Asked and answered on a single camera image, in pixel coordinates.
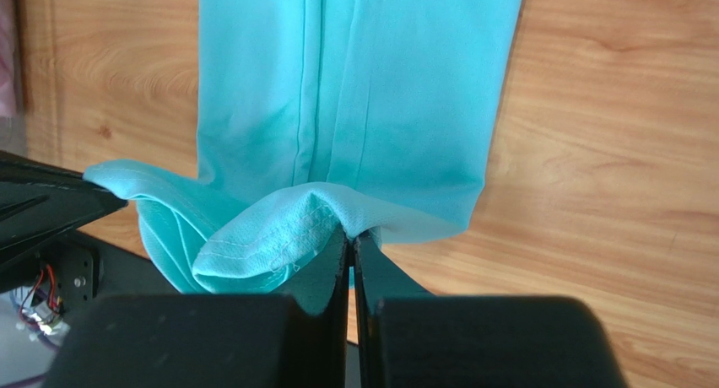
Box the pink t-shirt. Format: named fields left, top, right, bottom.
left=1, top=0, right=17, bottom=118

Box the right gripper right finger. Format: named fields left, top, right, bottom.
left=353, top=234, right=627, bottom=387

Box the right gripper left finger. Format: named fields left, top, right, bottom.
left=44, top=229, right=349, bottom=387

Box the mint green t-shirt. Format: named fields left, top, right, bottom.
left=84, top=0, right=522, bottom=294

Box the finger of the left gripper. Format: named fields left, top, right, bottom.
left=1, top=151, right=127, bottom=271

